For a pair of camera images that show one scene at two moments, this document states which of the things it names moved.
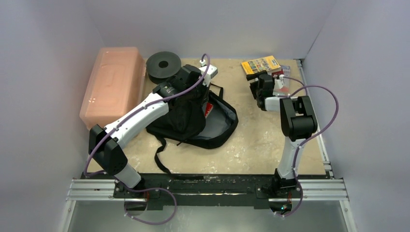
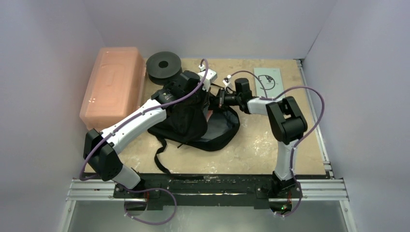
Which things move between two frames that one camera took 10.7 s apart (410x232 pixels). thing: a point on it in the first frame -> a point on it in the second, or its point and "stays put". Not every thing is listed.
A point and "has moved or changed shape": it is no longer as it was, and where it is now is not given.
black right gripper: [256, 86] -> [221, 97]
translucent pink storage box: [115, 84] stays put
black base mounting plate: [209, 191] stays put
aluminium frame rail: [330, 190] stays put
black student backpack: [202, 118] stays put
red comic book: [209, 107] has moved or changed shape
